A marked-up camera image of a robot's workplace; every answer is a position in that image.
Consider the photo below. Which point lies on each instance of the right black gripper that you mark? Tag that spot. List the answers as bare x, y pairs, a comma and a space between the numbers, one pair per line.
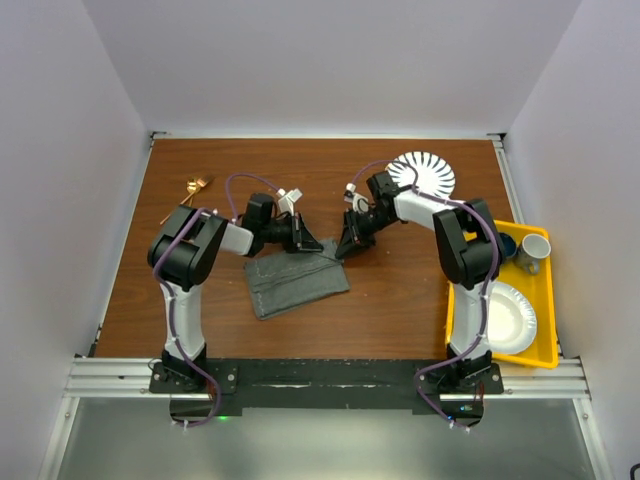
353, 240

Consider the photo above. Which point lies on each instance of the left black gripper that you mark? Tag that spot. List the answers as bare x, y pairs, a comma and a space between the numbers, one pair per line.
299, 239

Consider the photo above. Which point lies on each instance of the grey cloth napkin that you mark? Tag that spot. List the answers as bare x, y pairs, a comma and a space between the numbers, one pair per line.
281, 282

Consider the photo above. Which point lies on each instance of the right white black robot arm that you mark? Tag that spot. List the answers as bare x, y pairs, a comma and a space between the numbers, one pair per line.
470, 253

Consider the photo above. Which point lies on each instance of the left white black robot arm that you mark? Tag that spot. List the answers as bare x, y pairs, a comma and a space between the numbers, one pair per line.
183, 255

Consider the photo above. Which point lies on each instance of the striped blue white plate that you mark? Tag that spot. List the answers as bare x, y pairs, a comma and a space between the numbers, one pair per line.
428, 171

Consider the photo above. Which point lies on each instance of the gold fork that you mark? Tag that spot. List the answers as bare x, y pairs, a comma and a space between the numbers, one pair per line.
207, 180

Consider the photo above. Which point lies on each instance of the gold spoon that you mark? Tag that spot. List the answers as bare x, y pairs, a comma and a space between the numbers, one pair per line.
193, 186

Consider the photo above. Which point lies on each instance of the dark blue mug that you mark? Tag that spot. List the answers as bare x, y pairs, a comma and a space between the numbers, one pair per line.
509, 244

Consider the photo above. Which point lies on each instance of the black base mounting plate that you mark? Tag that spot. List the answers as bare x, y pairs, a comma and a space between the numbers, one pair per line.
351, 384

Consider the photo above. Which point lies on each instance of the white paper plate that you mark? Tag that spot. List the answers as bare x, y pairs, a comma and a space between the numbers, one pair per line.
512, 321

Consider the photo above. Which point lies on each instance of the white grey mug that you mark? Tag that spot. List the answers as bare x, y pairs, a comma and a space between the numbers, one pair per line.
533, 249

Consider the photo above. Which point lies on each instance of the yellow plastic tray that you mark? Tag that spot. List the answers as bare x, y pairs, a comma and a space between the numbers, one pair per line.
538, 289

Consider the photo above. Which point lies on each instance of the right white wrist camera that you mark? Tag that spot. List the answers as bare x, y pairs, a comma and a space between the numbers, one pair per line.
358, 202

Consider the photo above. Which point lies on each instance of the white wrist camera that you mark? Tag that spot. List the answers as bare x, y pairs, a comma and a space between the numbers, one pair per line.
290, 197
358, 202

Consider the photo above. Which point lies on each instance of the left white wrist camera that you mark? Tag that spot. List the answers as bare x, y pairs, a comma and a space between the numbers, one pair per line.
290, 197

